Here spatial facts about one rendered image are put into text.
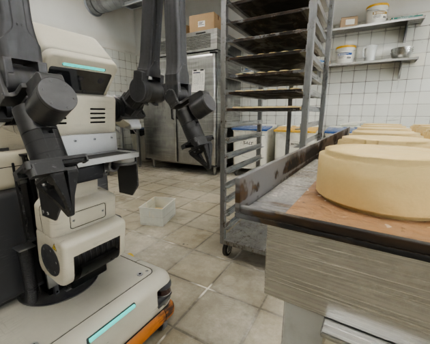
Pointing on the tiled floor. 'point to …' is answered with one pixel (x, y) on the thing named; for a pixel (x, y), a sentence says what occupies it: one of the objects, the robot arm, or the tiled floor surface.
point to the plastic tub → (157, 211)
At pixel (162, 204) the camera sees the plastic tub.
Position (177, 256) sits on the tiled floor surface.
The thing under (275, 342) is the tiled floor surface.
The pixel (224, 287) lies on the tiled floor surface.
